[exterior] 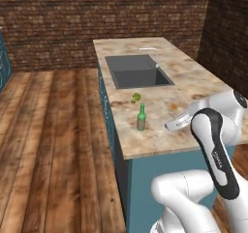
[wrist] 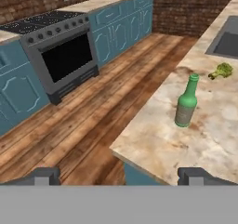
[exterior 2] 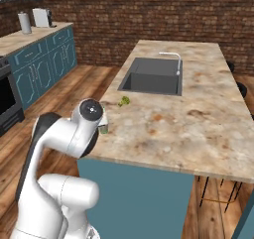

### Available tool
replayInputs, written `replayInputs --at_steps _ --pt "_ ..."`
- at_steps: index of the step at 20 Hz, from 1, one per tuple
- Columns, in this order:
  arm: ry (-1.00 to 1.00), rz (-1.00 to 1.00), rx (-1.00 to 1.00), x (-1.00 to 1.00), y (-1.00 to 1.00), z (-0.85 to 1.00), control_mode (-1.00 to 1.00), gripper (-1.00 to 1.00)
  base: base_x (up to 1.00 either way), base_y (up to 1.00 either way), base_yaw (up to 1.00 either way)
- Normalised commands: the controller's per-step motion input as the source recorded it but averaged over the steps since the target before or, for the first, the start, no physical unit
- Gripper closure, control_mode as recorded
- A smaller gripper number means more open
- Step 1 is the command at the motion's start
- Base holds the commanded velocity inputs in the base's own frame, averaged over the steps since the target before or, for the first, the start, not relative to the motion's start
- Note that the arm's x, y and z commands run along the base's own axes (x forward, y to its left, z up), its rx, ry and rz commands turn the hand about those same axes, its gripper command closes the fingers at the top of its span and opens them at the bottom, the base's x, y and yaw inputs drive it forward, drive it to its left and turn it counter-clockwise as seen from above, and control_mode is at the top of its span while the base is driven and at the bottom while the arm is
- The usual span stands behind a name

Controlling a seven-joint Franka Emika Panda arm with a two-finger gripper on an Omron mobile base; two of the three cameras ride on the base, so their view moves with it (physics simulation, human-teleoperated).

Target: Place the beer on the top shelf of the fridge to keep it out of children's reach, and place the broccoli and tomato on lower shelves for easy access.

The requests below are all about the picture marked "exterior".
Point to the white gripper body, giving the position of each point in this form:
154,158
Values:
179,122

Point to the silver tap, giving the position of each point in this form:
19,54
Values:
154,53

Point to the teal cupboard run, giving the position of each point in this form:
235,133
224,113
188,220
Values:
4,63

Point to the teal kitchen island cabinet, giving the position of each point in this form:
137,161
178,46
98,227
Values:
151,179

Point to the dark grey sink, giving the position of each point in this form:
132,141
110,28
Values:
137,72

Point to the green beer bottle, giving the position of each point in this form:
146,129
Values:
141,121

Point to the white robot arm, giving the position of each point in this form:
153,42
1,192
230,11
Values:
180,195

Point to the green broccoli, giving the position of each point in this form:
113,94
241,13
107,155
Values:
136,97

